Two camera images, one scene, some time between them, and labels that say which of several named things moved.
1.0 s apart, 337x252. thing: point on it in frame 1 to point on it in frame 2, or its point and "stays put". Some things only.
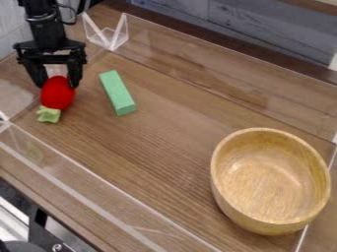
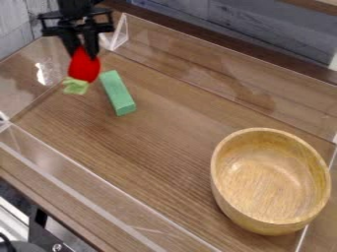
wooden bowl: x=270 y=179 stays put
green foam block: x=118 y=93 stays put
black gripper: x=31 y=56 to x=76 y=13
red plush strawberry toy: x=56 y=96 to x=83 y=71
